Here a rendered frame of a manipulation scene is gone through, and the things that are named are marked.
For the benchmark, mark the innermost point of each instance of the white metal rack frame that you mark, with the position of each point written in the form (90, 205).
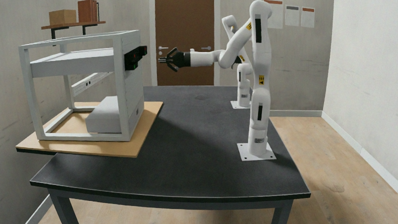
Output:
(116, 117)

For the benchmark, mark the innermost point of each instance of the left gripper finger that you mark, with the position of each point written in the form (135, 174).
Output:
(168, 57)
(169, 62)

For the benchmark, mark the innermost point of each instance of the tan flat wooden board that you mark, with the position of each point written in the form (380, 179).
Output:
(75, 124)

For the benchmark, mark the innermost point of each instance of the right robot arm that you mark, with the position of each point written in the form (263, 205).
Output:
(243, 69)

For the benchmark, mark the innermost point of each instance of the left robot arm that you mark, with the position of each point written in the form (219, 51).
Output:
(257, 27)

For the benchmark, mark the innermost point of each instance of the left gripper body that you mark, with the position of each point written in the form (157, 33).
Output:
(185, 59)

